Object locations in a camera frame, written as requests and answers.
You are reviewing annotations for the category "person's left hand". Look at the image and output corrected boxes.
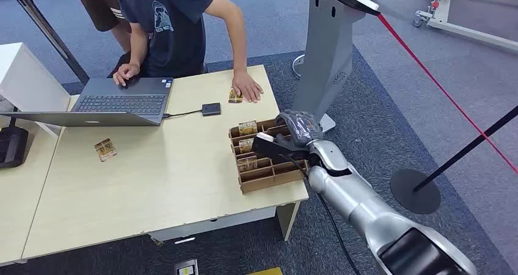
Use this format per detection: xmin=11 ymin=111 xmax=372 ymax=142
xmin=232 ymin=70 xmax=264 ymax=104

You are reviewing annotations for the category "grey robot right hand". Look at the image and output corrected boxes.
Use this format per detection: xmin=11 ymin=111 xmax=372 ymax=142
xmin=274 ymin=109 xmax=324 ymax=149

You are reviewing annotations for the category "person's right hand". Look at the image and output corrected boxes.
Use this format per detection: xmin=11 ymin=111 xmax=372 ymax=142
xmin=112 ymin=63 xmax=141 ymax=87

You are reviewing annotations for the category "black card reader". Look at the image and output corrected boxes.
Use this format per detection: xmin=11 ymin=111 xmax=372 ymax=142
xmin=201 ymin=102 xmax=222 ymax=117

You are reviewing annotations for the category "brown wooden card organizer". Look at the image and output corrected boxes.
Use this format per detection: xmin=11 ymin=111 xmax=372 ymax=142
xmin=228 ymin=118 xmax=310 ymax=194

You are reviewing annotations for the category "standing person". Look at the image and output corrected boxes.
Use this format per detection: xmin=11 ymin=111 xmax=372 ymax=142
xmin=75 ymin=0 xmax=133 ymax=53

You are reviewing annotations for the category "seated person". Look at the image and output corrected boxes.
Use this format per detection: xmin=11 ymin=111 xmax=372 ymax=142
xmin=108 ymin=0 xmax=264 ymax=104

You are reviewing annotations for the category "dark grey laptop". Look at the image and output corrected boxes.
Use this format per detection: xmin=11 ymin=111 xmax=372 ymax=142
xmin=0 ymin=77 xmax=175 ymax=127

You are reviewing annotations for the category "grey kiosk stand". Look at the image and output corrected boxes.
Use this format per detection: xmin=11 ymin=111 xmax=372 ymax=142
xmin=291 ymin=0 xmax=381 ymax=133

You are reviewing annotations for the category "black stanchion pole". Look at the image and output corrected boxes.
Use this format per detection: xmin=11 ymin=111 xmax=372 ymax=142
xmin=4 ymin=0 xmax=90 ymax=86

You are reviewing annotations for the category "white cabinet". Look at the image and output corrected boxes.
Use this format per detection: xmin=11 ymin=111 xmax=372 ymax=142
xmin=0 ymin=42 xmax=73 ymax=138

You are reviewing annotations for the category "beige wooden desk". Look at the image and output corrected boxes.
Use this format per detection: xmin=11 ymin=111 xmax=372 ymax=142
xmin=0 ymin=95 xmax=79 ymax=266
xmin=22 ymin=64 xmax=310 ymax=262

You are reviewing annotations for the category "black stanchion with round base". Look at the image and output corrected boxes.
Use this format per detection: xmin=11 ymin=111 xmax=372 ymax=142
xmin=390 ymin=104 xmax=518 ymax=215

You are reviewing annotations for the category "black stand base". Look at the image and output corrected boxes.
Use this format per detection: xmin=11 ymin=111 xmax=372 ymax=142
xmin=0 ymin=117 xmax=29 ymax=169

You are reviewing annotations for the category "red barrier belt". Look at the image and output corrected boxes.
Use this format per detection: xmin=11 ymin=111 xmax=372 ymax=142
xmin=348 ymin=0 xmax=518 ymax=175

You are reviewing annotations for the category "yellow floor marker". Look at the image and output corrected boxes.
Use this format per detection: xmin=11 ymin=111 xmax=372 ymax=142
xmin=247 ymin=267 xmax=284 ymax=275

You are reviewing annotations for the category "floor power socket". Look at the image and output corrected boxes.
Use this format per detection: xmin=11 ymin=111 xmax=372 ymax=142
xmin=175 ymin=259 xmax=199 ymax=275

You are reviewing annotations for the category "black card reader cable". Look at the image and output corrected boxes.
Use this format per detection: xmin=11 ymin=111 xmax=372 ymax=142
xmin=162 ymin=109 xmax=203 ymax=119

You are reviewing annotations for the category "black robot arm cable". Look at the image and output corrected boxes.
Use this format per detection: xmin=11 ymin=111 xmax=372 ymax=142
xmin=278 ymin=153 xmax=362 ymax=275

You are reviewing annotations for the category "white wheeled frame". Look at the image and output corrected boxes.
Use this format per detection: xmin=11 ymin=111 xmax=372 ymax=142
xmin=412 ymin=0 xmax=518 ymax=54

